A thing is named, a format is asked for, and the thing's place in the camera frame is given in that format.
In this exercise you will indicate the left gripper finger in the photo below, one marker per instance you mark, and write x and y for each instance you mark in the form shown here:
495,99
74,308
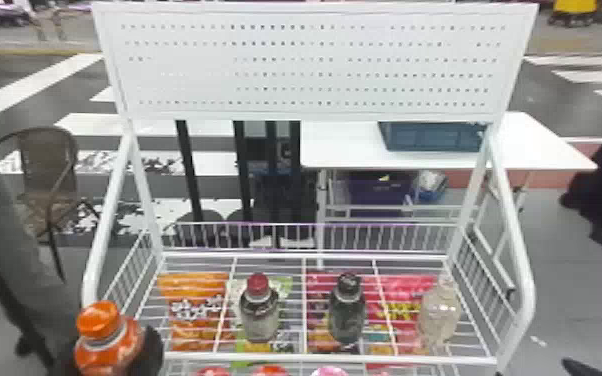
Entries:
153,352

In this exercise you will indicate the orange bottle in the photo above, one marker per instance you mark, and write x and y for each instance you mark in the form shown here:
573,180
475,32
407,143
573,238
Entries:
106,341

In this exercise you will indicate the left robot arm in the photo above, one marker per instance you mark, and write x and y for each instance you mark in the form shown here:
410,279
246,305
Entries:
2,220

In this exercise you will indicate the orange snack packet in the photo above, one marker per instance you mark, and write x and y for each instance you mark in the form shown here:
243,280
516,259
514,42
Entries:
190,286

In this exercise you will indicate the dark bottle with red cap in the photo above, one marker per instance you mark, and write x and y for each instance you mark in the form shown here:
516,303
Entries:
259,310

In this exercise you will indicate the red snack packet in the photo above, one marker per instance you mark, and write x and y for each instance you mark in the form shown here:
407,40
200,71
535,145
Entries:
318,286

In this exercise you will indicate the pink bottle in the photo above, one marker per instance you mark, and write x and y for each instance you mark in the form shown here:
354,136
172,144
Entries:
329,372

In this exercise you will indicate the black bottle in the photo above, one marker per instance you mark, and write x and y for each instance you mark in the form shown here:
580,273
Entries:
346,312

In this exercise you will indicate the brown chair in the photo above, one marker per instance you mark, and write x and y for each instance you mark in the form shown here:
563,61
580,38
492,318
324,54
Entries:
49,173

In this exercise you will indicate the pink snack packet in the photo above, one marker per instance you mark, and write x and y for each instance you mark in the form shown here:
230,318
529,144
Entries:
403,294

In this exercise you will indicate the purple crate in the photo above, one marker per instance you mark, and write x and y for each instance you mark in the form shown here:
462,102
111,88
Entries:
377,189

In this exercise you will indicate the clear bottle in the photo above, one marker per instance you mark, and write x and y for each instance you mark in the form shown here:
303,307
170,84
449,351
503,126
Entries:
439,315

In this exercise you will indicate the white side table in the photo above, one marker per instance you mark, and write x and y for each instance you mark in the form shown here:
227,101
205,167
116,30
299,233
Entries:
364,152

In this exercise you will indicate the blue basket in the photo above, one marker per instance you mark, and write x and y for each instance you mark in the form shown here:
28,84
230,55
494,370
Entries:
429,136

